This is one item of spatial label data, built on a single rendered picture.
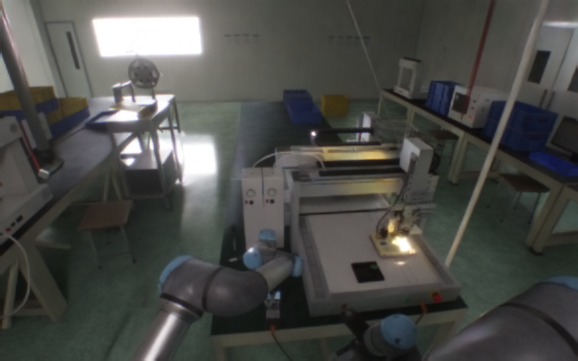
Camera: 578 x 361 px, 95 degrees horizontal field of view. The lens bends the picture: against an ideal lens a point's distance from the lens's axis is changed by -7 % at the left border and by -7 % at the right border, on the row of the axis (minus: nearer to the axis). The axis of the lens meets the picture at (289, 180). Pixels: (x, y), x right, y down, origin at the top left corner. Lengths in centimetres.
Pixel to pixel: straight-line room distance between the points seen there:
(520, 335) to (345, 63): 842
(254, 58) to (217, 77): 113
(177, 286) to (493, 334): 62
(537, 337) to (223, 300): 57
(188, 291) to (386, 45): 863
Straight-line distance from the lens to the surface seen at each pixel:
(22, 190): 263
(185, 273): 77
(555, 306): 45
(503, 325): 41
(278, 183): 147
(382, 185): 156
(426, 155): 147
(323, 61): 848
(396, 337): 75
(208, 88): 846
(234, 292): 72
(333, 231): 170
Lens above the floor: 190
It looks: 28 degrees down
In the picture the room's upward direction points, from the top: 1 degrees clockwise
